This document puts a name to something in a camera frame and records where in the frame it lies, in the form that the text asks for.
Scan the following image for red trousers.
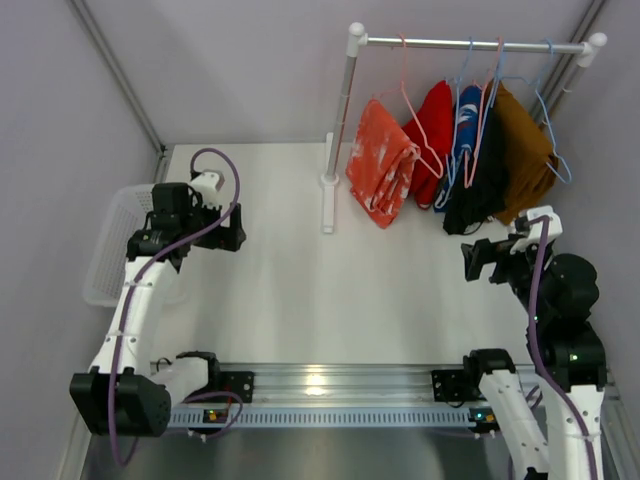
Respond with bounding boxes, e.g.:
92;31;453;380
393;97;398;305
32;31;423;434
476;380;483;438
403;80;453;210

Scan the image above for orange white patterned trousers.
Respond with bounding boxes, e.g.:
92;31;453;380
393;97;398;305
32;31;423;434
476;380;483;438
345;99;420;229

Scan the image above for blue patterned trousers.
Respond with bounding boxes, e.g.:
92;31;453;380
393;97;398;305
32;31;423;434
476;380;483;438
434;85;481;212

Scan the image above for light blue hanger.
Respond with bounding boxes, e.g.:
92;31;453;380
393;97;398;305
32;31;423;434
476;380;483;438
442;38;482;202
500;38;573;185

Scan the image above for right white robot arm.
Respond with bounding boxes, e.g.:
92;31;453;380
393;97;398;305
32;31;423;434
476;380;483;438
461;238;607;479

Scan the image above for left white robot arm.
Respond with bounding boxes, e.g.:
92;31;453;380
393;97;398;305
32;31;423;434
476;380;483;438
69;172;246;437

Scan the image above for black trousers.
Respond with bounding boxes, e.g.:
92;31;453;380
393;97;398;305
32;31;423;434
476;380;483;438
443;110;509;235

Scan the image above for brown trousers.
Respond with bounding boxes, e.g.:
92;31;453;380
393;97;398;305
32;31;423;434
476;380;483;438
493;83;559;225

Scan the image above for white plastic laundry basket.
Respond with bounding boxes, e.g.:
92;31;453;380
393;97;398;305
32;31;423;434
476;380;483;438
82;184;153;308

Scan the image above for white clothes rack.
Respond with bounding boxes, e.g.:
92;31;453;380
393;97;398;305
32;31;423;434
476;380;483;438
319;21;609;235

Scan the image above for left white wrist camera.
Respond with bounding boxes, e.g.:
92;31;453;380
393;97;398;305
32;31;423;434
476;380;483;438
189;170;225;202

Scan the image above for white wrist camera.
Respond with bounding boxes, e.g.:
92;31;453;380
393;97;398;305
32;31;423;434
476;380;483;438
510;205;563;251
189;170;225;202

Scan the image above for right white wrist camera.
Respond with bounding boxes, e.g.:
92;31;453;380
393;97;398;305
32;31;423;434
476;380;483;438
510;205;563;251

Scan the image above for aluminium mounting rail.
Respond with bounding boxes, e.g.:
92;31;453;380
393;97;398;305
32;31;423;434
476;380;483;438
149;363;621;406

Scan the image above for grey slotted cable duct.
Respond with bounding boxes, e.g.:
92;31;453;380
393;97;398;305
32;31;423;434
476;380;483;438
167;405;476;430

